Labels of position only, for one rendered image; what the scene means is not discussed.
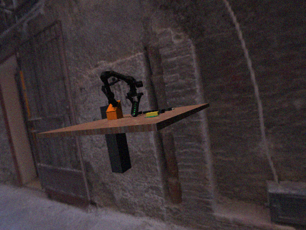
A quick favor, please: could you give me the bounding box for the yellow rectangular block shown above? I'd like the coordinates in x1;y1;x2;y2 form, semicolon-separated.
146;111;160;117

